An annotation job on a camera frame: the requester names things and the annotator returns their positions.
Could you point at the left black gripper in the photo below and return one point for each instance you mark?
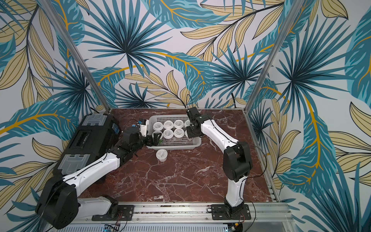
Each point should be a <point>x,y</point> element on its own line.
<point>156,139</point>

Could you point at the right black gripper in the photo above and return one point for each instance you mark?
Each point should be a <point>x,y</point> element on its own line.
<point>191,132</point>

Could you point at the yogurt cup white lid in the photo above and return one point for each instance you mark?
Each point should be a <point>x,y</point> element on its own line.
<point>158,126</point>

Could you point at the yogurt cup green label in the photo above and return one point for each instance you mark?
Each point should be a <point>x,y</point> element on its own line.
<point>168,125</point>

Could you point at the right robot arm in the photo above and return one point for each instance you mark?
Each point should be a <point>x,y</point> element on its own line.
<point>237,161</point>

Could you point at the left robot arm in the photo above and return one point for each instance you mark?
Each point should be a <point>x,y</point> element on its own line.
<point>60,202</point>

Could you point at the white perforated plastic basket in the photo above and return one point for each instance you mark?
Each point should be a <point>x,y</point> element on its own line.
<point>173,143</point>

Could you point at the black plastic toolbox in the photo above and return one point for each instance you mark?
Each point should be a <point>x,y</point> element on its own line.
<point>95,135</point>

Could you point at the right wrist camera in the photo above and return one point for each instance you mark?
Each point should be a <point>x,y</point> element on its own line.
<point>193,113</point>

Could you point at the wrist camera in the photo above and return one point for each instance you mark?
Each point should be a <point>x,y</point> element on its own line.
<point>193,113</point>
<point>142,124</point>

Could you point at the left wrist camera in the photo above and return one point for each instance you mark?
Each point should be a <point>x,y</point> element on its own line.
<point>142,124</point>

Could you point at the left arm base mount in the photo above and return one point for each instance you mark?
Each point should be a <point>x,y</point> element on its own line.
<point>116,212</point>

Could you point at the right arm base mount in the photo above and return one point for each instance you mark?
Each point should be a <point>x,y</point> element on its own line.
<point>224,211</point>

